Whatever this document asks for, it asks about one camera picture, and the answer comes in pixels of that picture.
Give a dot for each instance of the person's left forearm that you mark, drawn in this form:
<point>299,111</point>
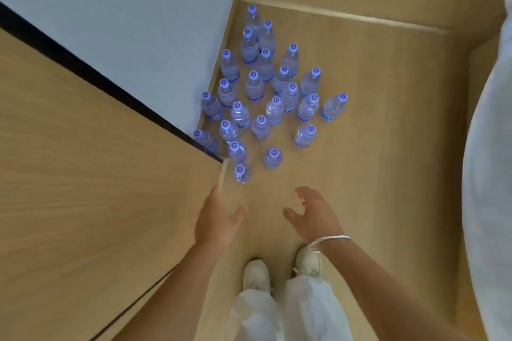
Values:
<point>176,288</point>

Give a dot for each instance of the group of clear water bottles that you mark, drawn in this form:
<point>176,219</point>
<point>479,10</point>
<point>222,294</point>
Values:
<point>260,93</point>

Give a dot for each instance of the white right shoe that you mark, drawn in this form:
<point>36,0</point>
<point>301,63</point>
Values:
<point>308,261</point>

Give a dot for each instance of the person's left thumb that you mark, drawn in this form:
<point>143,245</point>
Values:
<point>239,213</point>

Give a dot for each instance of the white trousers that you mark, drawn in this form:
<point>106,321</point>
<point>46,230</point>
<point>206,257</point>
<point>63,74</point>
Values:
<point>304,312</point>

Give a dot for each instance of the person's right thumb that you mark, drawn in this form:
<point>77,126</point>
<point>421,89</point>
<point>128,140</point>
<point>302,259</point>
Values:
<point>292,216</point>

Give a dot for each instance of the person's right forearm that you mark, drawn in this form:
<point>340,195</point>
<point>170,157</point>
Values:
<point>380,292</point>

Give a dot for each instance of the person's right hand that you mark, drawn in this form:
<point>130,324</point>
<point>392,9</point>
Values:
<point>318,221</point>

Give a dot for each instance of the person's left hand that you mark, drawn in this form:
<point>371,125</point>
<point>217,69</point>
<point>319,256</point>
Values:
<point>212,225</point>

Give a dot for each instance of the white shoe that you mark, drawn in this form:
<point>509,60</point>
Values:
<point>308,261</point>
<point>256,275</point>

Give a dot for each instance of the wooden cabinet with black edge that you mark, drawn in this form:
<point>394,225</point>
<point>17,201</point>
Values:
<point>88,177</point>

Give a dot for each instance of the white bedding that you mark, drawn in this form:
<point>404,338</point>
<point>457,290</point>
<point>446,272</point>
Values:
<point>490,193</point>

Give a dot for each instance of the white left shoe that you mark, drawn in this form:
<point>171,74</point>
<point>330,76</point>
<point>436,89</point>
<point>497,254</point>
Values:
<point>256,275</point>

